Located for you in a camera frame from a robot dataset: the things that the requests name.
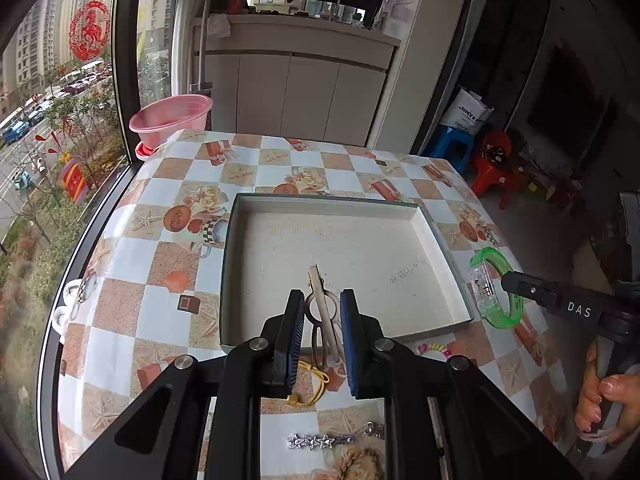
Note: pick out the beige metal hair clip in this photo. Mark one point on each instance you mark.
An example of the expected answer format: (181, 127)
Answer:
(321, 311)

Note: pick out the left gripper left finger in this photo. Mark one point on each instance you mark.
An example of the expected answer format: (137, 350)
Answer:
(201, 419)

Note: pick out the green translucent bangle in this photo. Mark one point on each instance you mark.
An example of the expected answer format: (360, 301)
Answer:
(488, 267)

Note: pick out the white paper shopping bag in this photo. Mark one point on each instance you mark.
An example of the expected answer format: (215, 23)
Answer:
(466, 113)

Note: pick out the shallow grey jewelry tray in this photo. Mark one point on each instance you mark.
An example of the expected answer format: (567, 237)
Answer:
(389, 254)

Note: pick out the white cloth on cabinet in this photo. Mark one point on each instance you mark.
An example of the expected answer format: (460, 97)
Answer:
(218, 26)

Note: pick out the red horse window decal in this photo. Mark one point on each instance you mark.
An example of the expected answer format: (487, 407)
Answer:
(90, 30)

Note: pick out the red plastic child chair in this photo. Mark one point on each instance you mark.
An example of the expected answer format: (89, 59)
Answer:
(496, 167)

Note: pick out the white sideboard cabinet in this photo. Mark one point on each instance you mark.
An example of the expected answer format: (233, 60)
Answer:
(301, 78)

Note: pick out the blue plastic stool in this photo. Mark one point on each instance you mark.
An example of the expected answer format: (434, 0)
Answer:
(454, 145)

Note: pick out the pink plastic basin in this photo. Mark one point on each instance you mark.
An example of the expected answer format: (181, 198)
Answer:
(157, 122)

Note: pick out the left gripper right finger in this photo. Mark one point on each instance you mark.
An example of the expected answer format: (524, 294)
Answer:
(442, 419)

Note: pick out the person's right hand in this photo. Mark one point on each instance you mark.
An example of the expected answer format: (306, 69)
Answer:
(616, 388)

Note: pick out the silver star hair clip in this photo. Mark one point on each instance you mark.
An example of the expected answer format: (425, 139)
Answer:
(318, 442)

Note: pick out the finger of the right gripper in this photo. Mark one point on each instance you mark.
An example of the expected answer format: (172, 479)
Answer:
(576, 304)

